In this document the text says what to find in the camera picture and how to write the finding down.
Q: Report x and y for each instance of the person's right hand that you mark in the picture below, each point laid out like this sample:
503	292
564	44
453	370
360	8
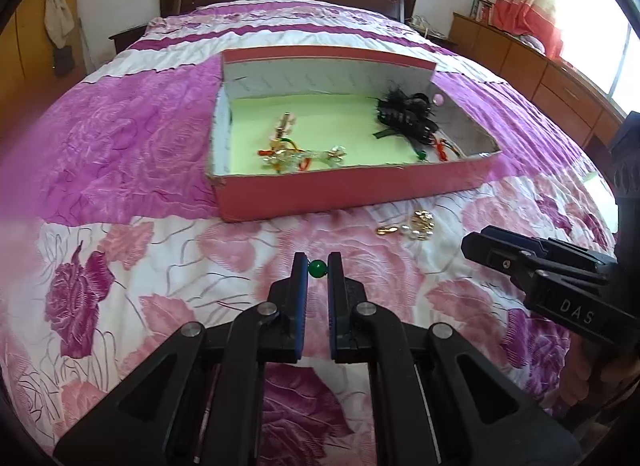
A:
612	376

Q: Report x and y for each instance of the beige hanging cloth bag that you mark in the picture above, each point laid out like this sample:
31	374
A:
59	15

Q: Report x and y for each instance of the white and red curtain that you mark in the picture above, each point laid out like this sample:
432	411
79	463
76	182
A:
535	5

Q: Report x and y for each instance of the dark hanging bag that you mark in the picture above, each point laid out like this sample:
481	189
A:
64	60

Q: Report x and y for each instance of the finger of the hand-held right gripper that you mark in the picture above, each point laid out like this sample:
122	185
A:
545	248
500	258

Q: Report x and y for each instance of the black feather hair bow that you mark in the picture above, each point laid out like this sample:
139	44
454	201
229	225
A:
405	113

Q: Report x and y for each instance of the pink cardboard box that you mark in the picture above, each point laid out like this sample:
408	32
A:
350	191

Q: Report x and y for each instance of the pink floral quilt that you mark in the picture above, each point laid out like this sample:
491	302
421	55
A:
125	145

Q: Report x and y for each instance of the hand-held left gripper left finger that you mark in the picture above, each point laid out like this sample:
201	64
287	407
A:
301	306

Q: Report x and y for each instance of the green paper box liner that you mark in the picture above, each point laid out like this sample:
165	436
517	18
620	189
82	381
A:
340	120

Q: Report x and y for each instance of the small gold earring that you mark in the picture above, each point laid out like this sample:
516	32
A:
386	231

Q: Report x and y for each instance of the small pink round button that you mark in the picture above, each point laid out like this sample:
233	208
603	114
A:
438	98

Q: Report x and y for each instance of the long wooden cabinet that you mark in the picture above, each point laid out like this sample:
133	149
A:
520	60

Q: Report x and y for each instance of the gold crystal flower brooches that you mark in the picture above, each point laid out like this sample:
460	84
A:
300	161

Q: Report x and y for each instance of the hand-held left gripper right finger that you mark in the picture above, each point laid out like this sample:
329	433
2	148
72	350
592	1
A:
334	306

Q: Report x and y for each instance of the orange wooden wardrobe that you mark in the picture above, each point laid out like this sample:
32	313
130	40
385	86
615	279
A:
25	45

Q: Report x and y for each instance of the white stick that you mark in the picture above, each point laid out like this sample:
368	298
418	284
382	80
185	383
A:
84	45

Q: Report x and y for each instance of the dark wooden nightstand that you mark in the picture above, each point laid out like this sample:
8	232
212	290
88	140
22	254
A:
127	38

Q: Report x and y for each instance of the row of books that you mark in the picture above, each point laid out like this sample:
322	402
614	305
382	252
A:
481	9

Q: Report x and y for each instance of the pink flower gold hair clip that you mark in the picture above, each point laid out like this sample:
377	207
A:
284	126

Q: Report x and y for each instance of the gold pearl hair clip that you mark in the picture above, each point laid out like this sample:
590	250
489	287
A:
419	227

